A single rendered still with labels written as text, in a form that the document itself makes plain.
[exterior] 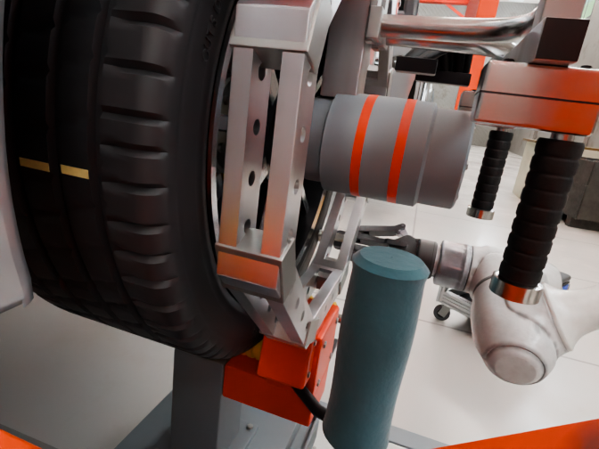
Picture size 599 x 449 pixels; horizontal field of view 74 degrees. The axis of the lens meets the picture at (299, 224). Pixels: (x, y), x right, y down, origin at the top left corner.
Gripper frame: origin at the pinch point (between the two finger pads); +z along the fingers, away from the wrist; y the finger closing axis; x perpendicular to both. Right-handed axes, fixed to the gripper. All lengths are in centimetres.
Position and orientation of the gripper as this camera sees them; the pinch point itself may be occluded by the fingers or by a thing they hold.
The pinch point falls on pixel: (334, 239)
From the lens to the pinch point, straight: 84.0
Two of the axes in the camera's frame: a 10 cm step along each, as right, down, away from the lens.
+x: -1.3, -5.1, -8.5
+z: -9.4, -2.1, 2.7
